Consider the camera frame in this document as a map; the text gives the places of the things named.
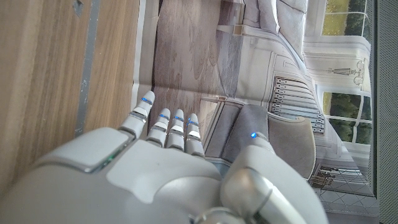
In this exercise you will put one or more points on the grey perforated panel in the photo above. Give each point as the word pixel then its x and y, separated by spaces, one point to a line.
pixel 388 124

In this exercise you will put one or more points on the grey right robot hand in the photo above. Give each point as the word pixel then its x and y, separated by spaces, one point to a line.
pixel 140 180

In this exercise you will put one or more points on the printed room backdrop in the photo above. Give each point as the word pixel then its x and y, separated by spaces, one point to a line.
pixel 202 46

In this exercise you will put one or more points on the grey tape table outline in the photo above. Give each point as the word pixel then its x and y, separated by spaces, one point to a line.
pixel 88 62

